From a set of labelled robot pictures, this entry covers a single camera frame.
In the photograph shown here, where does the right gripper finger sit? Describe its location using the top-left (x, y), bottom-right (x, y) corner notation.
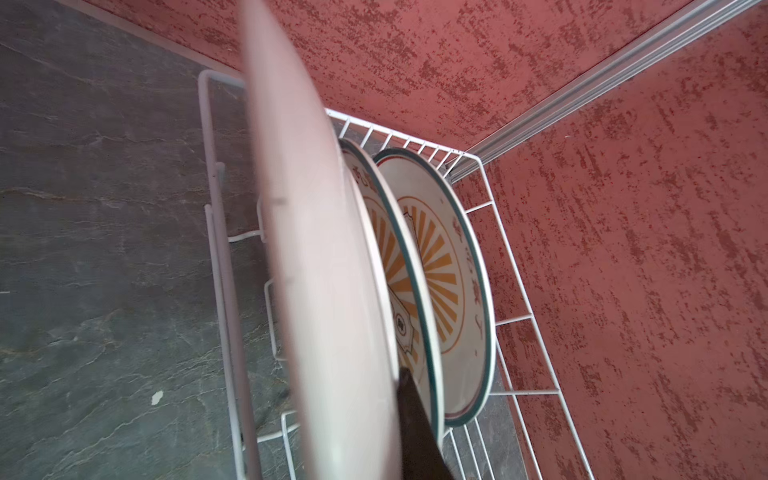
top-left (397, 367), bottom-right (453, 480)

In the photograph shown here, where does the white round plate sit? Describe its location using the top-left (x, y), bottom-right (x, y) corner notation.
top-left (374, 148), bottom-right (496, 428)
top-left (339, 139), bottom-right (445, 448)
top-left (239, 1), bottom-right (402, 479)

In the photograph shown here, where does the white wire dish rack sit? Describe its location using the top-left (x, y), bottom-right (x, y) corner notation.
top-left (198, 69), bottom-right (594, 479)

